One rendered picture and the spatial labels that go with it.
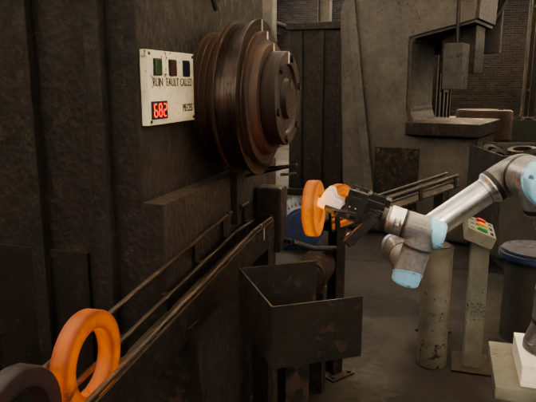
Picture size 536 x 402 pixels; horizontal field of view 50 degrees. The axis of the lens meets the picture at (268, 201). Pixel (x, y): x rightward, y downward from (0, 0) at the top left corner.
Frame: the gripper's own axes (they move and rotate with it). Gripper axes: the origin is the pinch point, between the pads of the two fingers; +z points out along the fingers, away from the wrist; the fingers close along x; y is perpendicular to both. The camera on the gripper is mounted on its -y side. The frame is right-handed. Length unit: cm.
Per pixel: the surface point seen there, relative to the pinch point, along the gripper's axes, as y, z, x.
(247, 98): 21.4, 26.4, -2.1
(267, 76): 28.1, 24.1, -8.2
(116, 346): -22, 19, 63
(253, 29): 40, 33, -13
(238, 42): 35.2, 33.7, -4.7
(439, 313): -50, -49, -77
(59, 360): -18, 21, 79
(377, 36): 53, 36, -293
